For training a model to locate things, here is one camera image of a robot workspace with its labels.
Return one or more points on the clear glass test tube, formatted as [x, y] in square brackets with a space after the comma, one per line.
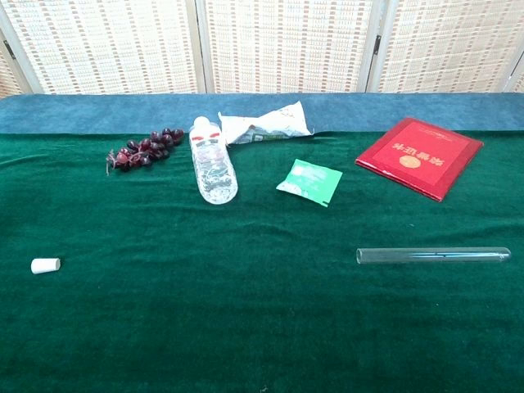
[409, 256]

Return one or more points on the white stopper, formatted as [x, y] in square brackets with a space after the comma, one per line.
[45, 265]

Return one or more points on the green sachet packet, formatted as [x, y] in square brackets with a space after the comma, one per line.
[313, 182]

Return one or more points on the clear plastic water bottle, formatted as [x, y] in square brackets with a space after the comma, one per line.
[213, 168]

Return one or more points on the crumpled white plastic bag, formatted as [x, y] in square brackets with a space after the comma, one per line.
[270, 125]

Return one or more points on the green velvet cloth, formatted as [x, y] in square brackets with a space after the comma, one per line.
[245, 307]

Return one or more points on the red grape bunch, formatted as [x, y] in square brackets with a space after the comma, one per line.
[143, 151]

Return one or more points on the woven folding screen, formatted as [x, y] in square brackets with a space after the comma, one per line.
[286, 41]

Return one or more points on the red certificate folder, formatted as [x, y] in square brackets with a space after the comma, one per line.
[421, 157]

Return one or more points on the blue cloth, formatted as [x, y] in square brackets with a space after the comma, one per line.
[82, 112]

